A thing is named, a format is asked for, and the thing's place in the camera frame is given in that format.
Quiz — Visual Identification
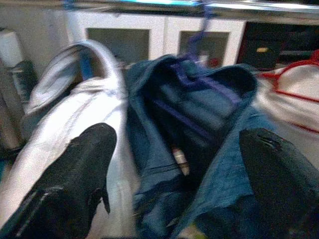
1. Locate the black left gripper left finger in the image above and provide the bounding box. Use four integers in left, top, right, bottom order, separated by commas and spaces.
1, 122, 118, 239

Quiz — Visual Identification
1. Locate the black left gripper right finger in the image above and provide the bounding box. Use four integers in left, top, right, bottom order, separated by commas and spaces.
239, 127, 319, 239

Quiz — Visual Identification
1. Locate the blue plastic hanger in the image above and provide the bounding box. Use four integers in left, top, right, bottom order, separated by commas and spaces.
79, 48, 95, 81

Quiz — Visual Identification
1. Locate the purple plastic hanger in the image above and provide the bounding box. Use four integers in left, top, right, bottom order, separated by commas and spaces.
152, 4, 241, 140

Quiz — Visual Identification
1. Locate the white hanging jacket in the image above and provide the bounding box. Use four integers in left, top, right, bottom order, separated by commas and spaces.
0, 41, 143, 239

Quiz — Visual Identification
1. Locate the blue hanging garment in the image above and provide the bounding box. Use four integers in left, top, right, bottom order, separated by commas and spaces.
124, 54, 282, 239

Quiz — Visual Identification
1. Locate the white garment with red trim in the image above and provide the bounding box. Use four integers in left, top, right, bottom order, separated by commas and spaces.
256, 49, 319, 160

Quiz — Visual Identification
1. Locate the dark open shelf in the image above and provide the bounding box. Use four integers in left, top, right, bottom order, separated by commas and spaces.
236, 21, 319, 70

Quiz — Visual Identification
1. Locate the white cabinet with glass doors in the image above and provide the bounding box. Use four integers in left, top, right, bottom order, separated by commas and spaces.
66, 11, 247, 68

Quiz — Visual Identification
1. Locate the silver clothes rail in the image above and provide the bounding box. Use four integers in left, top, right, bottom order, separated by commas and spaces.
62, 0, 319, 19

